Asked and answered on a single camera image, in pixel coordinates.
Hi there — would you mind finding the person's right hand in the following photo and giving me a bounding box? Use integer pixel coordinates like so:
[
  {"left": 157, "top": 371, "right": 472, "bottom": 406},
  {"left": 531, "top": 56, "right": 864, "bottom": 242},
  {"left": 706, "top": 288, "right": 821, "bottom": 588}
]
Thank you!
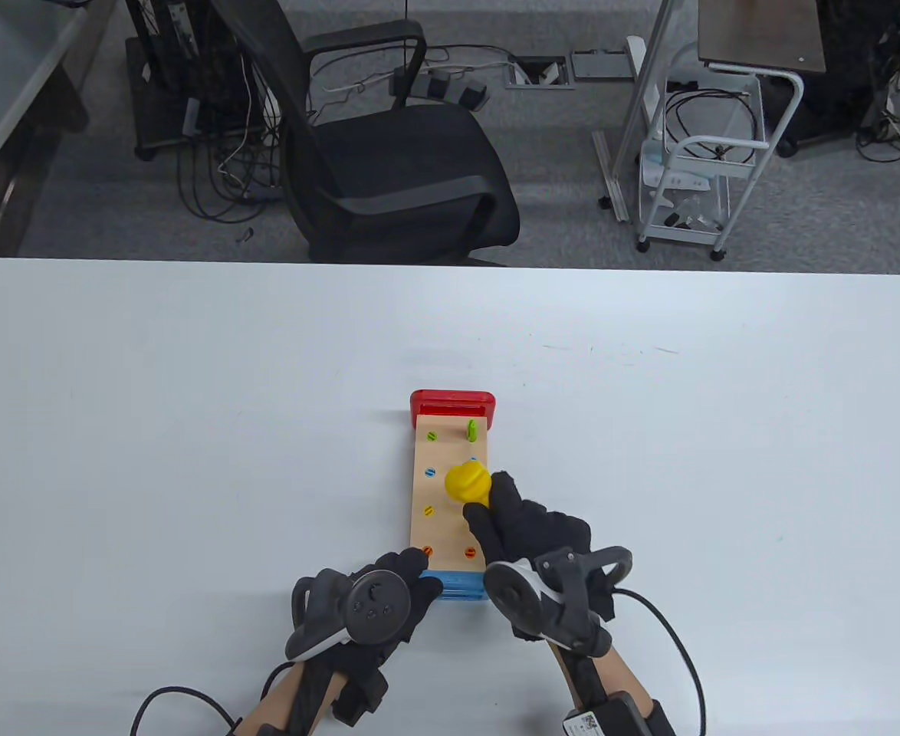
[{"left": 461, "top": 471, "right": 616, "bottom": 652}]

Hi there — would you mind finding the person's left hand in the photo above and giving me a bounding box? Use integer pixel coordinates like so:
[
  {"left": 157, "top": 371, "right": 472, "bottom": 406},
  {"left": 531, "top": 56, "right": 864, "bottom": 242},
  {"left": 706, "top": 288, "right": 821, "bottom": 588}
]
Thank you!
[{"left": 291, "top": 550, "right": 445, "bottom": 679}]

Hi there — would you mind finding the wooden toy pounding bench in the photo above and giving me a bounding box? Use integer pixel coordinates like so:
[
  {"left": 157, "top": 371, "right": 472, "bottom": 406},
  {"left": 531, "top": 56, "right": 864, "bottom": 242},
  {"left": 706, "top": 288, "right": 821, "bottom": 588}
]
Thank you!
[{"left": 408, "top": 389, "right": 497, "bottom": 603}]

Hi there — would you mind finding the yellow toy hammer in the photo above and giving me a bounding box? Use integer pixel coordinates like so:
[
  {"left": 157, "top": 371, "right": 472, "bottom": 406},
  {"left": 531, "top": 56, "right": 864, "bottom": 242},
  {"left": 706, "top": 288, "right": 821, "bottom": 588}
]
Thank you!
[{"left": 445, "top": 460, "right": 491, "bottom": 508}]

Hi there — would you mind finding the person's left forearm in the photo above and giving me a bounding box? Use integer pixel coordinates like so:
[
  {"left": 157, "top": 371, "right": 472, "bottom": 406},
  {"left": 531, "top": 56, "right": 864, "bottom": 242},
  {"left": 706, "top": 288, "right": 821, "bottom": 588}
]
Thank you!
[{"left": 234, "top": 658, "right": 343, "bottom": 736}]

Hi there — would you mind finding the person's right forearm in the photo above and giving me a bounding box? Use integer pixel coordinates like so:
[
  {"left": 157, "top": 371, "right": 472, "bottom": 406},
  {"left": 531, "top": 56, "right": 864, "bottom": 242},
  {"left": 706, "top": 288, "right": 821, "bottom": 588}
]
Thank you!
[{"left": 546, "top": 640, "right": 677, "bottom": 736}]

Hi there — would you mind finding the black controller on left glove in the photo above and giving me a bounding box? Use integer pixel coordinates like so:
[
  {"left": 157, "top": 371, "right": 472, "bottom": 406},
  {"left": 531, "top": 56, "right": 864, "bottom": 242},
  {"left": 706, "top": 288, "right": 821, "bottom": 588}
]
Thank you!
[{"left": 285, "top": 568, "right": 415, "bottom": 662}]

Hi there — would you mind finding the black white controller on right glove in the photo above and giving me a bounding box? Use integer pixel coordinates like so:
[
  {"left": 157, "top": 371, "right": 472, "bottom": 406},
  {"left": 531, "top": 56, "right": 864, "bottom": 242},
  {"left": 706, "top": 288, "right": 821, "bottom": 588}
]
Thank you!
[{"left": 483, "top": 545, "right": 635, "bottom": 657}]

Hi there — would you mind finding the black office chair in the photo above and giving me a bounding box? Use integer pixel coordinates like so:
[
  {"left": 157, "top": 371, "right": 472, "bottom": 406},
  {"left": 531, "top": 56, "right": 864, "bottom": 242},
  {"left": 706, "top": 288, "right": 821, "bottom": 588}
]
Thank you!
[{"left": 216, "top": 0, "right": 522, "bottom": 266}]

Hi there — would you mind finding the white wheeled cart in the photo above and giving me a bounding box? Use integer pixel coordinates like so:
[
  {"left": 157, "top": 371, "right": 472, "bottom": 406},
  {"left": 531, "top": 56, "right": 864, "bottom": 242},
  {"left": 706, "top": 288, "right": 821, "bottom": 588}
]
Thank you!
[{"left": 634, "top": 64, "right": 806, "bottom": 262}]

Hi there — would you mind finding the grey power strip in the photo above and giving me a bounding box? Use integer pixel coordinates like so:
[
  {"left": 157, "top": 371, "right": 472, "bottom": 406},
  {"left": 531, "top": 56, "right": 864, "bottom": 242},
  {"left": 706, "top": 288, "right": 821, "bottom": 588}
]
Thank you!
[{"left": 389, "top": 64, "right": 490, "bottom": 113}]

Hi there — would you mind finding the metal floor socket box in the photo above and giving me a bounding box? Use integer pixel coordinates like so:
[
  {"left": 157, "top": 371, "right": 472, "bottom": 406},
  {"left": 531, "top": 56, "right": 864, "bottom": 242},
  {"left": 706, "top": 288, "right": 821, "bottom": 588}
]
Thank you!
[{"left": 504, "top": 57, "right": 576, "bottom": 91}]

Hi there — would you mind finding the grey floor box lid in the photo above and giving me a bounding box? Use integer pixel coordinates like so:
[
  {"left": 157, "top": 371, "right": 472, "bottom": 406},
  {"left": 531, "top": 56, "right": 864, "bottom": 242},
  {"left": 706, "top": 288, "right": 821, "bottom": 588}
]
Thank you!
[{"left": 570, "top": 49, "right": 636, "bottom": 81}]

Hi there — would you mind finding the black equipment rack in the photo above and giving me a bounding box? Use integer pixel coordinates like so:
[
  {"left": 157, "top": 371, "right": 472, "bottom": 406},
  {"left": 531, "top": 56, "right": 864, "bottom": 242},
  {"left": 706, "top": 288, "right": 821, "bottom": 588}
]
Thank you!
[{"left": 123, "top": 0, "right": 284, "bottom": 162}]

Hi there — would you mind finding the black stand base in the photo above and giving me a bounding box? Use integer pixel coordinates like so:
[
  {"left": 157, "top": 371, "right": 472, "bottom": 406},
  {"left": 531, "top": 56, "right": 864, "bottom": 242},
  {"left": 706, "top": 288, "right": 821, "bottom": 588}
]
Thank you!
[{"left": 775, "top": 0, "right": 897, "bottom": 159}]

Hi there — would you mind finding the brown top side table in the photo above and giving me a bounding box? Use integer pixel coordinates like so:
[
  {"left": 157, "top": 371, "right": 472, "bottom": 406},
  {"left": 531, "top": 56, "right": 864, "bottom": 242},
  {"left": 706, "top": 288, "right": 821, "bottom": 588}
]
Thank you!
[{"left": 697, "top": 0, "right": 827, "bottom": 75}]

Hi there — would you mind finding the black left wrist strap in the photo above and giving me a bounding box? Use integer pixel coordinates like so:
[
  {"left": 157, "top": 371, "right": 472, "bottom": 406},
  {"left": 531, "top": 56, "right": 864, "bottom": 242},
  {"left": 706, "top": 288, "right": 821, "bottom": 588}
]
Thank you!
[{"left": 289, "top": 658, "right": 391, "bottom": 727}]

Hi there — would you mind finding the black right glove cable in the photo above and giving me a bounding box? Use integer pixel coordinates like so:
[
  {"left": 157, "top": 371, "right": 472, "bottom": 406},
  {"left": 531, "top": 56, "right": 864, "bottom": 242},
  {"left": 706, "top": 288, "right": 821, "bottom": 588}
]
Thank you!
[{"left": 613, "top": 588, "right": 708, "bottom": 736}]

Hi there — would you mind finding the black glove cable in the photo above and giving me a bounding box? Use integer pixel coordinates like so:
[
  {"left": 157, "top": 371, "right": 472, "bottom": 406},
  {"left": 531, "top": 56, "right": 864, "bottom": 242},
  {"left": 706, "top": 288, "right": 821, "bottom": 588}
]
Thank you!
[
  {"left": 130, "top": 685, "right": 238, "bottom": 736},
  {"left": 613, "top": 588, "right": 708, "bottom": 736}
]

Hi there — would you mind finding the black left glove cable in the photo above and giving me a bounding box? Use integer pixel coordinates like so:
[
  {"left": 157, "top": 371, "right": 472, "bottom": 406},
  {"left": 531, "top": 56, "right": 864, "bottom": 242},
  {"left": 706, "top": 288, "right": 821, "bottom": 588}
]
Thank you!
[{"left": 130, "top": 685, "right": 238, "bottom": 736}]

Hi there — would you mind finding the tangle of floor cables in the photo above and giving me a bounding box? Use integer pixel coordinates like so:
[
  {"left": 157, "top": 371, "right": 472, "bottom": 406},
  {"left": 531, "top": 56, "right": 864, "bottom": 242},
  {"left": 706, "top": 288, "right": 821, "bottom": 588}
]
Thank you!
[{"left": 177, "top": 115, "right": 285, "bottom": 225}]

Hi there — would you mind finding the aluminium frame stand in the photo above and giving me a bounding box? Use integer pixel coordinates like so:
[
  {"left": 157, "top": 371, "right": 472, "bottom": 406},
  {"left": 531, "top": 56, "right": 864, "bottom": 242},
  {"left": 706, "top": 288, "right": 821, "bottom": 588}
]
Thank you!
[{"left": 591, "top": 0, "right": 685, "bottom": 224}]

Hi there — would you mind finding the coiled black cable in cart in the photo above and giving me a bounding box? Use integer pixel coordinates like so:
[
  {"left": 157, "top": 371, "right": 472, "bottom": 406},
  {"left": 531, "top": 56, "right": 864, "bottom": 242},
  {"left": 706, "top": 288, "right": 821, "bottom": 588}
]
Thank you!
[{"left": 664, "top": 89, "right": 759, "bottom": 166}]

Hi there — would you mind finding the black cable bundle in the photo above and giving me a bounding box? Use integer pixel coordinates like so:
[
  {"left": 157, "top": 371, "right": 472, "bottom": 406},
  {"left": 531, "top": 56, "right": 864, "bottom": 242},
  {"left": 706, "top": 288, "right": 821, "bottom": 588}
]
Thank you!
[{"left": 855, "top": 0, "right": 900, "bottom": 163}]

